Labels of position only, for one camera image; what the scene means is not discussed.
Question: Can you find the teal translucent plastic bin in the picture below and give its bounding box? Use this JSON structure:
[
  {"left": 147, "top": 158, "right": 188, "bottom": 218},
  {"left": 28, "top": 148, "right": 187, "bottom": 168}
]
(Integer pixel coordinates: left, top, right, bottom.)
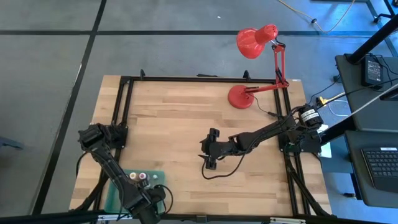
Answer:
[{"left": 104, "top": 169, "right": 168, "bottom": 216}]

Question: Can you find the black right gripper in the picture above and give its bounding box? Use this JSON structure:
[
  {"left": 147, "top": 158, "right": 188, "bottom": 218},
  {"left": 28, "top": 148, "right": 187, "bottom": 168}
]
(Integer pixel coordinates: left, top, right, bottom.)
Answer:
[{"left": 198, "top": 127, "right": 239, "bottom": 170}]

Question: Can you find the yellow extension cord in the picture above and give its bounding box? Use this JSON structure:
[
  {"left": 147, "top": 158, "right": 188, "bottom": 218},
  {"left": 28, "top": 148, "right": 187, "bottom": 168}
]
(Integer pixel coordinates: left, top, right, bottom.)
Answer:
[{"left": 276, "top": 0, "right": 357, "bottom": 34}]

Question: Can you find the black keyboard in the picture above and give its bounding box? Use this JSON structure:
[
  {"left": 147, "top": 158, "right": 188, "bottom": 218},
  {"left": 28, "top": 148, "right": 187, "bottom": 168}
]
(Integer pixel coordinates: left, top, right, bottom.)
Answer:
[{"left": 360, "top": 146, "right": 398, "bottom": 194}]

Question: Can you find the red desk lamp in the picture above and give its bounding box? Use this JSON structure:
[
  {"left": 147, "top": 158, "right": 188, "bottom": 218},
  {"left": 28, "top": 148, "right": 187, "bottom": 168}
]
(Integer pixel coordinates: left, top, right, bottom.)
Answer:
[{"left": 227, "top": 24, "right": 290, "bottom": 110}]

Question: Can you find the dark grey desk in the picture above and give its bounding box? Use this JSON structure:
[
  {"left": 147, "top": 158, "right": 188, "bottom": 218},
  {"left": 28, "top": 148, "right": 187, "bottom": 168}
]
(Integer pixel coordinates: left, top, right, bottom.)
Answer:
[{"left": 335, "top": 53, "right": 398, "bottom": 208}]

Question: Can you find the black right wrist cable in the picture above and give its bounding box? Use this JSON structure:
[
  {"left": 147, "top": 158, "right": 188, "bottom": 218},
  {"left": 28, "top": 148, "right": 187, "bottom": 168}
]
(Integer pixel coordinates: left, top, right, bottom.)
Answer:
[{"left": 201, "top": 149, "right": 249, "bottom": 180}]

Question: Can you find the black lamp cord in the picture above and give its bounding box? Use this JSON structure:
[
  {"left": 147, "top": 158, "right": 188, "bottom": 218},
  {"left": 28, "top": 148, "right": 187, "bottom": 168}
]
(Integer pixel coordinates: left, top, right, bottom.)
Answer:
[{"left": 250, "top": 95, "right": 282, "bottom": 118}]

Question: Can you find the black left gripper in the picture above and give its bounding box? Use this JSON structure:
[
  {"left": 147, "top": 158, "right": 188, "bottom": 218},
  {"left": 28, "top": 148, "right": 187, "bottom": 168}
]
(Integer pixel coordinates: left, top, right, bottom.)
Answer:
[{"left": 133, "top": 185, "right": 167, "bottom": 224}]

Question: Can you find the silver aluminium bracket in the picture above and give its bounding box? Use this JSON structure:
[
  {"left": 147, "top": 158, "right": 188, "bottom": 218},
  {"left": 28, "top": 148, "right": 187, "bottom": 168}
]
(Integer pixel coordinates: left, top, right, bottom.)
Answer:
[
  {"left": 269, "top": 217, "right": 307, "bottom": 224},
  {"left": 97, "top": 213, "right": 134, "bottom": 222}
]

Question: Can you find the black pole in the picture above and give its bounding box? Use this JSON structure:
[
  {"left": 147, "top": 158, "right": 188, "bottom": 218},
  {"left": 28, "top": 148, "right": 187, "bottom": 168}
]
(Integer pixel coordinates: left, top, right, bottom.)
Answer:
[{"left": 346, "top": 14, "right": 398, "bottom": 65}]

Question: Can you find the black power adapter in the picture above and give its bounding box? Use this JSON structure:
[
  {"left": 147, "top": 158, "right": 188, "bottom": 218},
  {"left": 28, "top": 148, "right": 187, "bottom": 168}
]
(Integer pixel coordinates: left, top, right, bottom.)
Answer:
[{"left": 361, "top": 55, "right": 385, "bottom": 91}]

